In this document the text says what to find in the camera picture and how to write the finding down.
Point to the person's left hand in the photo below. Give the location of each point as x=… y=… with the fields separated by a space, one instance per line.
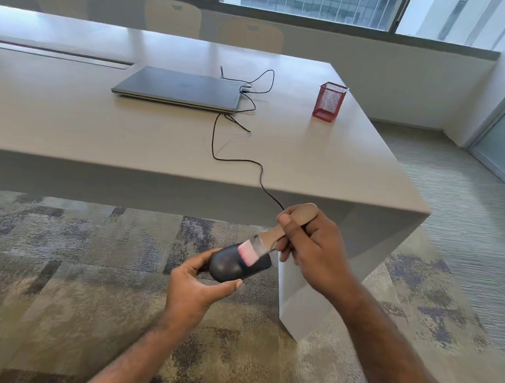
x=189 y=292

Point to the person's right hand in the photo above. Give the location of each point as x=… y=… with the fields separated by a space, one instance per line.
x=321 y=259

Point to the black dusty computer mouse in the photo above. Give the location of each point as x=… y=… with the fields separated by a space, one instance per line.
x=230 y=267

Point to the wooden brush with pink bristles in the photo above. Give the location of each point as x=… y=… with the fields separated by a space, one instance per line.
x=271 y=238

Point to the person's left forearm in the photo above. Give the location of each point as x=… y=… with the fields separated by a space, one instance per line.
x=132 y=362

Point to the person's right forearm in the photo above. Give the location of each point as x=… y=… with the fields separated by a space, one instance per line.
x=400 y=363

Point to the red mesh pen holder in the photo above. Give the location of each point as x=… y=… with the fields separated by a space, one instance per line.
x=329 y=103

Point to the grey closed laptop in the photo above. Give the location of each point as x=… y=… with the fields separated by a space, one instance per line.
x=177 y=87

